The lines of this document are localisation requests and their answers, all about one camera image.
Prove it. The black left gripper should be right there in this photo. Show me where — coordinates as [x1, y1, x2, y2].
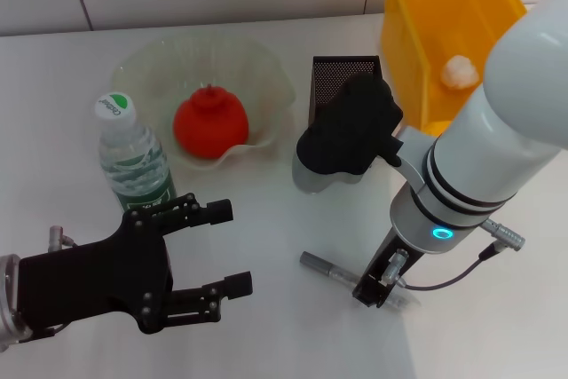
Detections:
[18, 209, 175, 336]

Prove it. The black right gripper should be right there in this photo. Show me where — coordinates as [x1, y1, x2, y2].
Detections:
[351, 227, 428, 310]

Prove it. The grey marker pen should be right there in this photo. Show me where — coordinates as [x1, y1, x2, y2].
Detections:
[300, 250, 422, 312]

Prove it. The red-orange plastic orange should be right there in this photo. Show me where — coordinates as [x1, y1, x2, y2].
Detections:
[172, 83, 251, 161]

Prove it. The clear green-label water bottle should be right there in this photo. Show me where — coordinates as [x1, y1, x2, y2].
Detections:
[92, 91, 178, 217]

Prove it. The white paper ball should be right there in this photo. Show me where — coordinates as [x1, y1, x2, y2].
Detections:
[440, 54, 479, 91]

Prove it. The green glass fruit plate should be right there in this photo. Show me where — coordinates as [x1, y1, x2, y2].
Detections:
[109, 36, 297, 172]

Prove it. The black mesh pen holder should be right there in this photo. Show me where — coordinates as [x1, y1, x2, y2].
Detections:
[307, 55, 384, 130]

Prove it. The yellow plastic bin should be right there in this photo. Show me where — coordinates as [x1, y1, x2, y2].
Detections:
[380, 0, 530, 137]

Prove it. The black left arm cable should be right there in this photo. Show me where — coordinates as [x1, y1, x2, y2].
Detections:
[25, 322, 68, 343]

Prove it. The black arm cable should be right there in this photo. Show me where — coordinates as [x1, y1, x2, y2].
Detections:
[25, 322, 68, 343]
[398, 242, 499, 291]

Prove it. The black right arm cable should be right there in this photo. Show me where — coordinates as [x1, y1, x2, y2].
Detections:
[398, 242, 499, 291]

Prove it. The right wrist camera housing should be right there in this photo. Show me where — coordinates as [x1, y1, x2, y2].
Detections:
[290, 73, 406, 195]

